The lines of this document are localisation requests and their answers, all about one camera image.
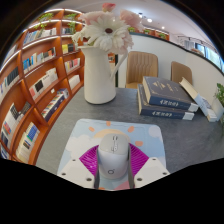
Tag pastel printed mouse pad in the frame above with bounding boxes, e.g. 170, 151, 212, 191
57, 118, 168, 191

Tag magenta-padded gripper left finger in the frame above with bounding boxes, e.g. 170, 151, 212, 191
57, 144, 101, 189

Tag white computer mouse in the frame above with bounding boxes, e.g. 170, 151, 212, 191
96, 133, 132, 180

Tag orange wooden bookshelf unit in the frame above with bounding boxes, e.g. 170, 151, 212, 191
0, 8, 171, 166

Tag recessed ceiling spotlights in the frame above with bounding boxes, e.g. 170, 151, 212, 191
138, 12, 168, 31

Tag green plant in white pot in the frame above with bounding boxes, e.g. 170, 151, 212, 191
210, 83, 224, 125

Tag dark hardcover book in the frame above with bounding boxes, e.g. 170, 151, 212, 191
137, 83, 195, 121
142, 76, 200, 113

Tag window with curtains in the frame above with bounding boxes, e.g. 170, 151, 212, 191
194, 41, 224, 73

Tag tan upholstered chair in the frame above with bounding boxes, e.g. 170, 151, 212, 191
170, 61, 193, 85
125, 50, 159, 89

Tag white thick book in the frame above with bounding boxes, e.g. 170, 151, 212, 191
179, 77, 218, 123

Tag pink and white flowers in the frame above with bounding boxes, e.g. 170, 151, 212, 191
71, 2, 144, 56

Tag white jug vase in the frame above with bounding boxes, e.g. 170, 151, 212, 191
78, 45, 129, 105

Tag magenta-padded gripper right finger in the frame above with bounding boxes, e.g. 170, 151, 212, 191
128, 143, 171, 189

